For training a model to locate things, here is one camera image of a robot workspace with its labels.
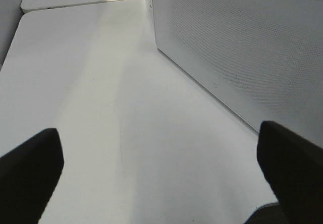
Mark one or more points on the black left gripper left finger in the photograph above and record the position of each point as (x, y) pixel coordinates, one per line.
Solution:
(29, 175)

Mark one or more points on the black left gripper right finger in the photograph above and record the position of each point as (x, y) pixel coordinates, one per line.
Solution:
(292, 166)

